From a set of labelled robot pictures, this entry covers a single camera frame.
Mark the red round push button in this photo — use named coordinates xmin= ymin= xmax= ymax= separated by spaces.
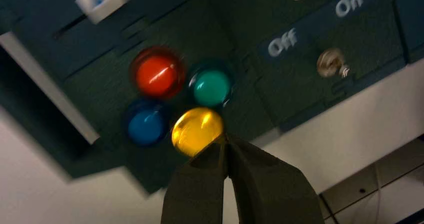
xmin=130 ymin=46 xmax=187 ymax=101

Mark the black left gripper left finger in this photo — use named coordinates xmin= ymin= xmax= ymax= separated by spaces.
xmin=160 ymin=138 xmax=229 ymax=224

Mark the white square slider knob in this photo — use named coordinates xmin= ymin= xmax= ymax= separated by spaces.
xmin=75 ymin=0 xmax=130 ymax=25

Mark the dark green control panel board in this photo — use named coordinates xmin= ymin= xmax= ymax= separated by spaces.
xmin=0 ymin=0 xmax=424 ymax=195

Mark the green round push button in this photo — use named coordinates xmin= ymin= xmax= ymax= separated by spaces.
xmin=188 ymin=63 xmax=235 ymax=109

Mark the blue round push button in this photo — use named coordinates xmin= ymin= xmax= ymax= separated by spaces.
xmin=123 ymin=99 xmax=172 ymax=147

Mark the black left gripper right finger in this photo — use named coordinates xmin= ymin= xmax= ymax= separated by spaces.
xmin=226 ymin=134 xmax=326 ymax=224

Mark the yellow round push button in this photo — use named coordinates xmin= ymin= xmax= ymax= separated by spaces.
xmin=170 ymin=107 xmax=226 ymax=158

